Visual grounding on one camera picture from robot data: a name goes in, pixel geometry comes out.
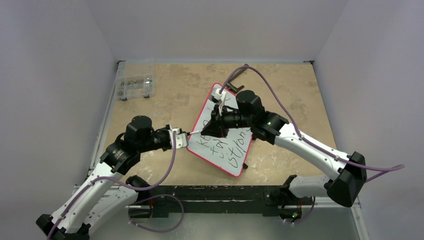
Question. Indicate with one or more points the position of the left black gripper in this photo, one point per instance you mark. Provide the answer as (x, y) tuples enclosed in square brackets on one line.
[(165, 129)]

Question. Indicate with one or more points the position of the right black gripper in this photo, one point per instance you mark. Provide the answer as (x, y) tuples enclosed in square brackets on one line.
[(219, 122)]

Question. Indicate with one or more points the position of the black white marker pen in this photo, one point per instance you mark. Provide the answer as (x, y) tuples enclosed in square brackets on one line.
[(194, 132)]

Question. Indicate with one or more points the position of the red framed whiteboard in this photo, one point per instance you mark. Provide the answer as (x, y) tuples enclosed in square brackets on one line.
[(227, 154)]

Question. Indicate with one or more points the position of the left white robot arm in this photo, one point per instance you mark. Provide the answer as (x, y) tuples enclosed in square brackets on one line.
[(103, 193)]

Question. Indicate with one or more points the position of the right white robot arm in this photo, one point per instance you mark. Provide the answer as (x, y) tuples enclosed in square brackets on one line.
[(344, 174)]

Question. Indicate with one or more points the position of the clear plastic screw box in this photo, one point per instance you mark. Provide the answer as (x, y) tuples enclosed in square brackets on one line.
[(134, 87)]

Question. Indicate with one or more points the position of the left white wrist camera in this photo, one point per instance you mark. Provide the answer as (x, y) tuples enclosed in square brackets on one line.
[(178, 138)]

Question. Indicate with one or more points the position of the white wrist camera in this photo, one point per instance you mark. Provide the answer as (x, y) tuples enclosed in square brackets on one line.
[(178, 138), (218, 96)]

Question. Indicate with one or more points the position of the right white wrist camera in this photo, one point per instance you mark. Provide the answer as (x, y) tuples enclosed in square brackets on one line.
[(218, 96)]

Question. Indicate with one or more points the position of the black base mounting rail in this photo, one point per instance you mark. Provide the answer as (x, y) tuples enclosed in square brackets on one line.
[(267, 200)]

